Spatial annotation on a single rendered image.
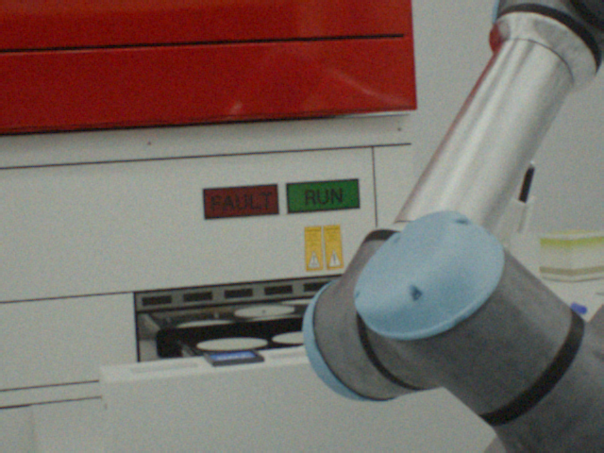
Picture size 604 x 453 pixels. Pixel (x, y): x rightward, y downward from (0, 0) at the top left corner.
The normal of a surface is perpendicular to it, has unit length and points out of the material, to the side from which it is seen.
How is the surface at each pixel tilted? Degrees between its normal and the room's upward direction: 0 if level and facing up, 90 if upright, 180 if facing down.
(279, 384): 90
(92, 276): 90
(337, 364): 111
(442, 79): 90
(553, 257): 90
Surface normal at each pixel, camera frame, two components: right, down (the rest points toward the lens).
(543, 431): -0.48, 0.30
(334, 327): -0.92, -0.06
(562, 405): -0.16, -0.03
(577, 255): 0.48, 0.02
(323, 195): 0.25, 0.04
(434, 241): -0.69, -0.67
